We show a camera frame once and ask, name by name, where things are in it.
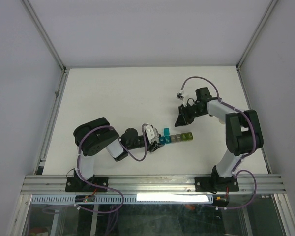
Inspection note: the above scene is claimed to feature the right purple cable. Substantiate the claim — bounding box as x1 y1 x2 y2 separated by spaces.
180 76 258 211

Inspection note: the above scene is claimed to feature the left aluminium frame post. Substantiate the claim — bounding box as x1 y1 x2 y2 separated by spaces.
20 0 66 72

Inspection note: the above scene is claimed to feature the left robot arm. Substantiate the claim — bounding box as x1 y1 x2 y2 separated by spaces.
73 117 165 191

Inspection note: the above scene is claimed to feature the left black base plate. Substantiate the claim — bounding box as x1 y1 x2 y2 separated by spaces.
65 170 109 193

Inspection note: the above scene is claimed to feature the purple cable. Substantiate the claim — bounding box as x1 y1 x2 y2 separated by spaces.
180 76 258 211
76 122 153 212

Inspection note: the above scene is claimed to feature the multicolour weekly pill organizer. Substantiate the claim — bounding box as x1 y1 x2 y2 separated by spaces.
158 127 194 145

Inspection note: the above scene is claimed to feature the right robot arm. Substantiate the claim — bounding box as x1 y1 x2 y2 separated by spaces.
175 87 264 193

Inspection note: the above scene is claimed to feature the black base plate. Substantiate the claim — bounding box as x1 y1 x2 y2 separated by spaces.
65 170 109 193
194 176 239 194

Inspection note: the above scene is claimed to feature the grey slotted cable duct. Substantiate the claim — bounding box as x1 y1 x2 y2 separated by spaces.
31 193 213 205

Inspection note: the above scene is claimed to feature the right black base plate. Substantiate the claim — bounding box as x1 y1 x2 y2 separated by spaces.
194 176 239 194

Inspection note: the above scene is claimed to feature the aluminium frame post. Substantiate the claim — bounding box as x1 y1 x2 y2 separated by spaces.
236 0 279 71
20 0 66 72

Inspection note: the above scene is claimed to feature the right aluminium frame post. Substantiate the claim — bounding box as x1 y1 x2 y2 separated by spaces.
236 0 279 71

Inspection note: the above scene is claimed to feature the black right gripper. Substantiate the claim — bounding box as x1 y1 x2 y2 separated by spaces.
174 102 205 126

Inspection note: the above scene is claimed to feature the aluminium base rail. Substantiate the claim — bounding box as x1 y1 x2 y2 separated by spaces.
21 174 286 195

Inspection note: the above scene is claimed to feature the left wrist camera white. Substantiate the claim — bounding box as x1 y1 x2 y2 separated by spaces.
142 124 160 144

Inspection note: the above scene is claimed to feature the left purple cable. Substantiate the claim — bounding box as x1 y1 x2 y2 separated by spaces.
76 122 153 212

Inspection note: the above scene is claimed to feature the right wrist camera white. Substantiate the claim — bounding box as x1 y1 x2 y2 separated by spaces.
177 90 189 107

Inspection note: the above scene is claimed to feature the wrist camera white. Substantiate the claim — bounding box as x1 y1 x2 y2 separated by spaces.
142 124 160 144
177 90 189 107

